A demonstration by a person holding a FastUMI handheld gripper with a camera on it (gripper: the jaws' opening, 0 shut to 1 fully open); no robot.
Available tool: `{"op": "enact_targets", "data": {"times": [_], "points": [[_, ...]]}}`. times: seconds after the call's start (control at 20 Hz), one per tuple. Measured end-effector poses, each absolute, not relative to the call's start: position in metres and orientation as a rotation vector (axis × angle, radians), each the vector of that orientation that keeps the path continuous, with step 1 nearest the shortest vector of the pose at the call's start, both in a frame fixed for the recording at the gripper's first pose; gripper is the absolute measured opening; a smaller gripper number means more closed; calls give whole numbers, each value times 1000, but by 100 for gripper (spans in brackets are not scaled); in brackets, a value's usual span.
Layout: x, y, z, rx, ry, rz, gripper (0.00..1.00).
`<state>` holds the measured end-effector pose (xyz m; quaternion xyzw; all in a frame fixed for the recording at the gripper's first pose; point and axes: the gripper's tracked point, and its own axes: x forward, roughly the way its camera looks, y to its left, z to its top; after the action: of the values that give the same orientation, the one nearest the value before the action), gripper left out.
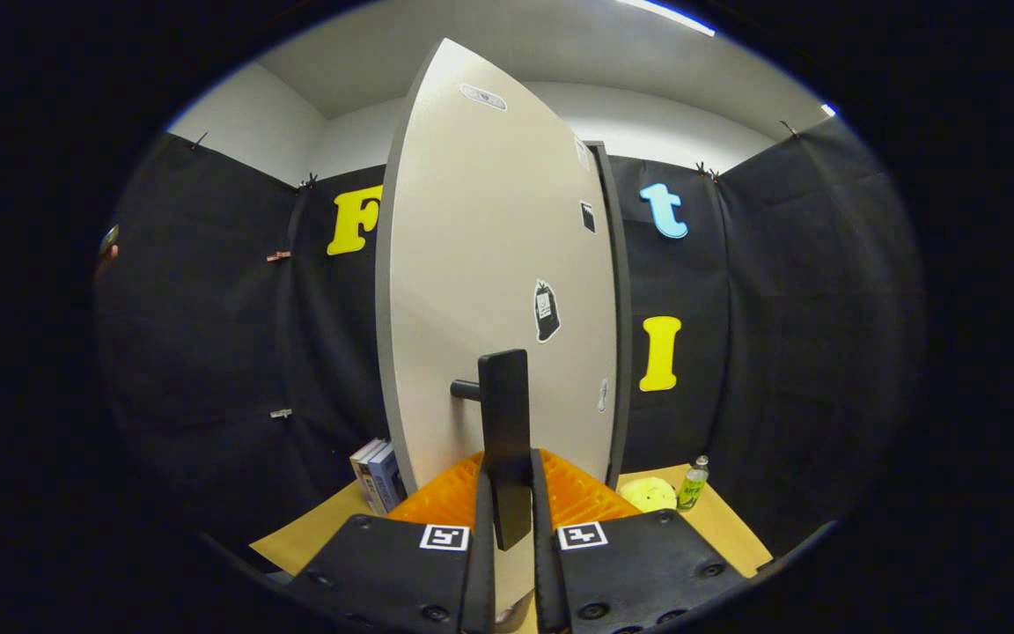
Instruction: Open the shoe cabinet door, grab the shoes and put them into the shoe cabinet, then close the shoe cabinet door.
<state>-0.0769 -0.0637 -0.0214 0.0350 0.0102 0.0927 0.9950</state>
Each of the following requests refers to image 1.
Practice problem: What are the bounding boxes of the blue book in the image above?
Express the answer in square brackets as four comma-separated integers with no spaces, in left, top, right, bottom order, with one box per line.
[366,443,408,515]

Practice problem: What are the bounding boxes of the green drink bottle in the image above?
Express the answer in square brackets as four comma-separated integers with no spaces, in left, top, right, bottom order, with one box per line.
[677,455,710,512]

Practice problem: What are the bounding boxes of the black backdrop cloth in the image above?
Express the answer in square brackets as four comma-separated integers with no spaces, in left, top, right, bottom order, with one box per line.
[93,114,926,564]

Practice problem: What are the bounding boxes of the long ceiling light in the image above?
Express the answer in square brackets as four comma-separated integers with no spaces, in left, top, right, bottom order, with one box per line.
[617,0,716,38]

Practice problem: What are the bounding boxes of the yellow plush toy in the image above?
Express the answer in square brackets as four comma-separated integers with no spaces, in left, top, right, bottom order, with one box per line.
[619,476,678,513]

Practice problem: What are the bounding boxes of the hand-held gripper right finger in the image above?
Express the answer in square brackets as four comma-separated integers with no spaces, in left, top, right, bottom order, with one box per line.
[529,449,750,634]

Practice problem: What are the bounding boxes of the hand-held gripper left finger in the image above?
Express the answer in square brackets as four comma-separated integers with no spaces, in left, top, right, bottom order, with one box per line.
[287,452,499,634]

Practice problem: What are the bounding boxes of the beige shoe cabinet door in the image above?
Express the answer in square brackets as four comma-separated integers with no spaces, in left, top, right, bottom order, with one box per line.
[375,37,622,634]

